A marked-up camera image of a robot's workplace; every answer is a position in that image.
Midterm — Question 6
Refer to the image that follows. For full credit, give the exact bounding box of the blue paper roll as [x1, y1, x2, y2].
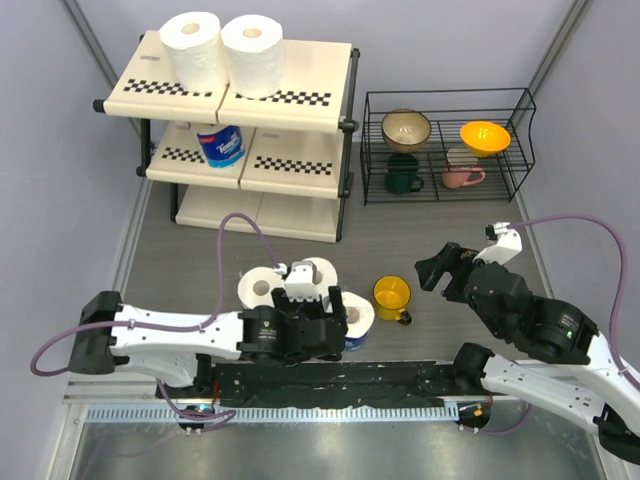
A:
[321, 292, 375, 353]
[191, 123, 246, 168]

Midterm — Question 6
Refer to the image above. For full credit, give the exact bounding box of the white paper towel roll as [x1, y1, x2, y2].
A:
[159, 12, 229, 93]
[237, 267, 284, 309]
[221, 14, 286, 99]

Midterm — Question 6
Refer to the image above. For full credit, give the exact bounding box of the floral print paper roll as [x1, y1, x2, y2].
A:
[305, 257, 338, 297]

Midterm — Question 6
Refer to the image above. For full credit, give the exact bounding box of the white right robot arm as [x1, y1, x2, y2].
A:
[415, 233, 639, 464]

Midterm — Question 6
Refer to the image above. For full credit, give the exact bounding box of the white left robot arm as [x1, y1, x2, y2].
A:
[68, 286, 348, 399]

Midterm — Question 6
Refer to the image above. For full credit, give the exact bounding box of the cream three-tier shelf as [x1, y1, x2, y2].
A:
[93, 31, 360, 243]

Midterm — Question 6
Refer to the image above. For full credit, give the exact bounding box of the yellow mug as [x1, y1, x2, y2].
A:
[372, 275, 413, 326]

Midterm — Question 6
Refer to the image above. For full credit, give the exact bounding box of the pink mug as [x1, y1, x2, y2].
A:
[441, 167, 486, 189]

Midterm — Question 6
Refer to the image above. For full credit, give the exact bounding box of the dark green mug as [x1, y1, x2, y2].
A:
[384, 153, 425, 195]

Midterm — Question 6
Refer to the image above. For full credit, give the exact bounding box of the beige ceramic bowl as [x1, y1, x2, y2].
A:
[381, 109, 432, 153]

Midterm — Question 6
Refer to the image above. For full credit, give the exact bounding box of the orange bowl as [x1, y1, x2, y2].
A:
[459, 121, 512, 157]

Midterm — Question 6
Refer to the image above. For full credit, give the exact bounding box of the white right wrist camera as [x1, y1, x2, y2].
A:
[473, 222, 523, 265]

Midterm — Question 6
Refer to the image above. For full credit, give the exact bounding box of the white slotted cable duct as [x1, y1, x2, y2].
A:
[85, 402, 459, 424]

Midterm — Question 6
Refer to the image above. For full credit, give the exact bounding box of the black wire rack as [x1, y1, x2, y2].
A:
[360, 87, 536, 204]

